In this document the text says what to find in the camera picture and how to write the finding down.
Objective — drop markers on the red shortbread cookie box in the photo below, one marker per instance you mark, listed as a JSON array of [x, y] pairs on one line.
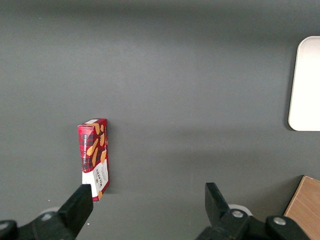
[[93, 155]]

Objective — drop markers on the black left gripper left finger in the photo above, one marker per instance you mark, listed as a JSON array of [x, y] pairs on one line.
[[70, 215]]

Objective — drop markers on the wooden drawer cabinet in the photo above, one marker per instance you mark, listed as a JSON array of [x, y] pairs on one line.
[[306, 210]]

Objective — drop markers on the cream rectangular tray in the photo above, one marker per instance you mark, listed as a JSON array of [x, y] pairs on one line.
[[307, 85]]

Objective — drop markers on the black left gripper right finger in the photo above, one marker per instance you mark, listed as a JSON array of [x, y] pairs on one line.
[[225, 225]]

